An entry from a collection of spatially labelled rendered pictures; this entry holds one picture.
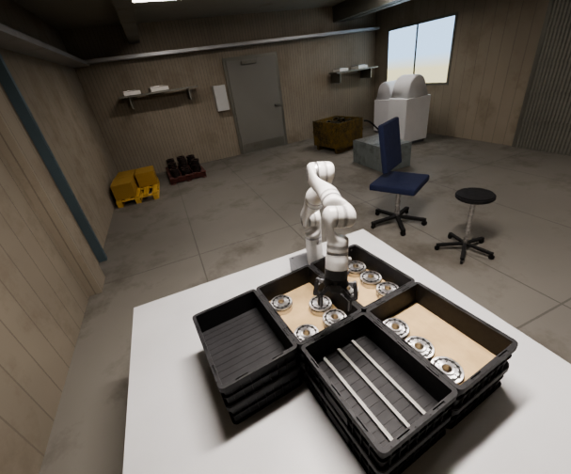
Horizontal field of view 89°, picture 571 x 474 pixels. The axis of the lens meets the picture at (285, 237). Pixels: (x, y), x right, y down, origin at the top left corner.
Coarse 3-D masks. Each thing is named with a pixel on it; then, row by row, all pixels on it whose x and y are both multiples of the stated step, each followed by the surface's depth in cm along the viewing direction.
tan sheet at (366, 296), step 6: (366, 270) 151; (348, 276) 148; (360, 288) 140; (366, 288) 140; (360, 294) 136; (366, 294) 136; (372, 294) 135; (360, 300) 133; (366, 300) 133; (372, 300) 132
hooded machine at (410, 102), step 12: (396, 84) 614; (408, 84) 584; (420, 84) 590; (396, 96) 618; (408, 96) 592; (420, 96) 599; (396, 108) 622; (408, 108) 600; (420, 108) 611; (408, 120) 613; (420, 120) 624; (408, 132) 625; (420, 132) 637
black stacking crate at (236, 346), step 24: (216, 312) 128; (240, 312) 135; (264, 312) 127; (216, 336) 126; (240, 336) 124; (264, 336) 122; (216, 360) 115; (240, 360) 113; (264, 360) 112; (288, 360) 105; (264, 384) 104
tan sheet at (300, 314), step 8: (304, 288) 145; (312, 288) 144; (296, 296) 141; (304, 296) 140; (312, 296) 139; (296, 304) 136; (304, 304) 136; (296, 312) 132; (304, 312) 131; (288, 320) 128; (296, 320) 128; (304, 320) 127; (312, 320) 126; (320, 320) 126; (320, 328) 122
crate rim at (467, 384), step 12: (408, 288) 122; (384, 300) 117; (444, 300) 114; (468, 312) 107; (384, 324) 107; (396, 336) 102; (504, 336) 96; (408, 348) 97; (492, 360) 90; (480, 372) 87; (456, 384) 85; (468, 384) 84
